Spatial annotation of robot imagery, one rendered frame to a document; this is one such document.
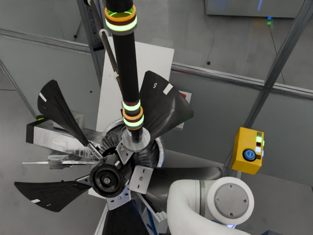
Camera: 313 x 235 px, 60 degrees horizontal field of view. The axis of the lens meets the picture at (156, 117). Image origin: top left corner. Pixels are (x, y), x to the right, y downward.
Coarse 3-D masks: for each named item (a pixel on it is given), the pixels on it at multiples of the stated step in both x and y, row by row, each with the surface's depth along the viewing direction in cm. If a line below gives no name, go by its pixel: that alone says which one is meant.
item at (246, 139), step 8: (240, 128) 113; (240, 136) 111; (248, 136) 111; (256, 136) 111; (240, 144) 109; (248, 144) 109; (240, 152) 107; (256, 152) 107; (232, 160) 112; (240, 160) 105; (248, 160) 105; (256, 160) 105; (232, 168) 112; (240, 168) 110; (248, 168) 108; (256, 168) 106
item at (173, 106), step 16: (144, 80) 87; (160, 80) 82; (144, 96) 86; (160, 96) 81; (176, 96) 78; (144, 112) 84; (160, 112) 80; (176, 112) 77; (192, 112) 75; (160, 128) 79
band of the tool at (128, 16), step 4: (132, 8) 39; (108, 12) 39; (112, 12) 40; (124, 12) 40; (128, 12) 40; (132, 12) 40; (108, 16) 37; (112, 16) 40; (116, 16) 41; (120, 16) 41; (128, 16) 37; (132, 16) 37; (112, 20) 37; (116, 20) 36; (120, 20) 36; (124, 20) 37; (128, 24) 37
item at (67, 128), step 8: (48, 88) 83; (56, 88) 81; (40, 96) 89; (48, 96) 85; (56, 96) 82; (40, 104) 92; (48, 104) 88; (56, 104) 85; (64, 104) 82; (40, 112) 97; (48, 112) 93; (56, 112) 88; (64, 112) 84; (56, 120) 94; (64, 120) 87; (72, 120) 84; (64, 128) 95; (72, 128) 87; (80, 136) 86
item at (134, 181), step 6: (138, 168) 91; (144, 168) 91; (150, 168) 91; (132, 174) 90; (138, 174) 90; (144, 174) 90; (150, 174) 90; (132, 180) 89; (138, 180) 89; (144, 180) 89; (132, 186) 88; (144, 186) 88; (138, 192) 87; (144, 192) 87
